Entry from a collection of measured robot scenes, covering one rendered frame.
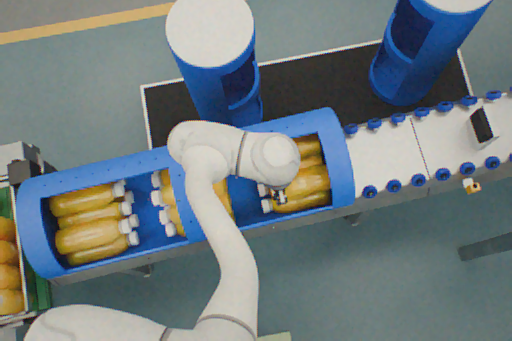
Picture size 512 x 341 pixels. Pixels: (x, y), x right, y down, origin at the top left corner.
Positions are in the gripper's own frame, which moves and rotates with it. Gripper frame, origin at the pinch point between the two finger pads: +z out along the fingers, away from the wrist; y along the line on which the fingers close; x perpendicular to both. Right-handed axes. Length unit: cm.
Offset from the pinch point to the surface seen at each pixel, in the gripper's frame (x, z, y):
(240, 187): 10.2, 17.6, 6.2
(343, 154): -18.5, -9.8, 2.7
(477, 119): -62, 8, 7
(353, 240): -33, 113, -11
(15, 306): 79, 12, -13
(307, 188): -8.1, 0.8, -1.9
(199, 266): 39, 113, -6
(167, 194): 29.2, -4.5, 4.5
